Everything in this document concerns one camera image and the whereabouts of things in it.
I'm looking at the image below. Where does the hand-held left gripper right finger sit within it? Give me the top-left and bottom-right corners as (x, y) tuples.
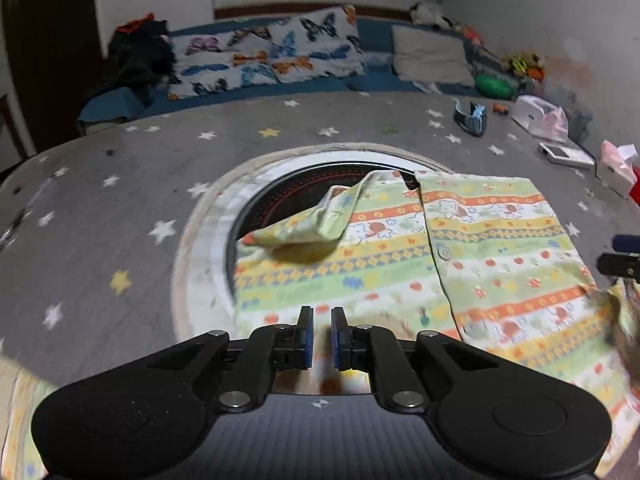
(330, 306), (501, 411)

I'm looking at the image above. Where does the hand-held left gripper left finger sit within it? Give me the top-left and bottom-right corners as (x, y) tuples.
(145, 306), (315, 413)

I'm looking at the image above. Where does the striped animal print child's shirt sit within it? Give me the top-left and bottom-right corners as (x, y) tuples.
(234, 170), (640, 478)

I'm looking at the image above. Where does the pile of dark clothes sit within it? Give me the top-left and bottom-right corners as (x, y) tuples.
(85, 14), (176, 103)

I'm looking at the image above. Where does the pink tissue pack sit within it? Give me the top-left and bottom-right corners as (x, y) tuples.
(596, 140), (640, 198)

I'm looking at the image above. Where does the white remote control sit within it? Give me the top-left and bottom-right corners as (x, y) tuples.
(538, 141), (596, 168)

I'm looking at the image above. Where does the clear plastic container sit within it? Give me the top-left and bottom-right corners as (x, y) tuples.
(545, 82), (594, 142)

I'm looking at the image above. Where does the round black table heater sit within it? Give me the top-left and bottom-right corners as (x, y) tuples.
(172, 144), (451, 346)

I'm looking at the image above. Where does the white paper box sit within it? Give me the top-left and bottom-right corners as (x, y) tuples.
(511, 95), (557, 131)

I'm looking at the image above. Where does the blue child's smartwatch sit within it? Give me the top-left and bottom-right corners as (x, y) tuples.
(454, 100), (488, 138)

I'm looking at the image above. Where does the green plastic toy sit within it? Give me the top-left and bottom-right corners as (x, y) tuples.
(475, 75), (516, 101)

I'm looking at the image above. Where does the yellow and green toy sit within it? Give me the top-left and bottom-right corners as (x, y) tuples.
(502, 52), (546, 79)

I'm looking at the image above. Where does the grey star print tablecloth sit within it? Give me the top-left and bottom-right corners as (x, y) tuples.
(0, 91), (640, 411)

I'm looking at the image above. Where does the grey pillow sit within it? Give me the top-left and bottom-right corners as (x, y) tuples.
(391, 24), (476, 88)

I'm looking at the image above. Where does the butterfly print pillow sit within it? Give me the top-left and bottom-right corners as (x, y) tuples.
(167, 6), (366, 101)

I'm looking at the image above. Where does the pale yellow printed cloth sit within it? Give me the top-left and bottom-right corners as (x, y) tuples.
(0, 360), (62, 480)

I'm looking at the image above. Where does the black and white plush toy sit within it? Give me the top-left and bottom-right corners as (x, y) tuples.
(410, 2), (453, 30)

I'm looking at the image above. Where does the blue sofa cushion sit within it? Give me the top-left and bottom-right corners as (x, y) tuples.
(77, 15), (501, 136)

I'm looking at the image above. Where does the dark wooden door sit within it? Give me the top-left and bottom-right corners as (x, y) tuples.
(0, 0), (107, 157)

